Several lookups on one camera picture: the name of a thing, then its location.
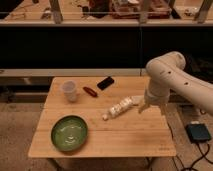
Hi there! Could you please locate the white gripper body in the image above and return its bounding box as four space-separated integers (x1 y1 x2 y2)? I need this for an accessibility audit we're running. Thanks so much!
144 89 169 106

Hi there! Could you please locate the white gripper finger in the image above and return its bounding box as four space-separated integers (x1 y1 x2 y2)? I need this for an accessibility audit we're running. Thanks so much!
138 103 150 114

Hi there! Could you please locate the green ceramic bowl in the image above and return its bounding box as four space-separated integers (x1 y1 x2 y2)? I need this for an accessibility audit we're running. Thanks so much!
51 115 88 152

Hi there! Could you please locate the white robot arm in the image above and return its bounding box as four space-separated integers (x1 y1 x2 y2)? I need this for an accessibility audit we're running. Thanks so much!
138 51 213 116

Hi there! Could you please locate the black rectangular device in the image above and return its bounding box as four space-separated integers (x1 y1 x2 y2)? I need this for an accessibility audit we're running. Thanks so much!
97 77 114 90

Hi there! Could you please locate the red small object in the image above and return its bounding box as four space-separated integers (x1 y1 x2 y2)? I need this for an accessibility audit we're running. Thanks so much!
83 87 98 97

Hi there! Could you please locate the black foot pedal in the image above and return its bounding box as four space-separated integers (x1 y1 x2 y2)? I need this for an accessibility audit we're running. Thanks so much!
185 124 212 143

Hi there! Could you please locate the wooden table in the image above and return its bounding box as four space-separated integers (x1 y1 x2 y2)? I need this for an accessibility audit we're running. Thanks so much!
28 76 176 158

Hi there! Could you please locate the long workbench shelf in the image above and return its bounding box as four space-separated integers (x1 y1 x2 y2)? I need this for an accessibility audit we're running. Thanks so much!
0 0 213 27

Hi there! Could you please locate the black cable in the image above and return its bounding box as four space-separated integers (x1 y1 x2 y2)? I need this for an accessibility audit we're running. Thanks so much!
171 141 213 171

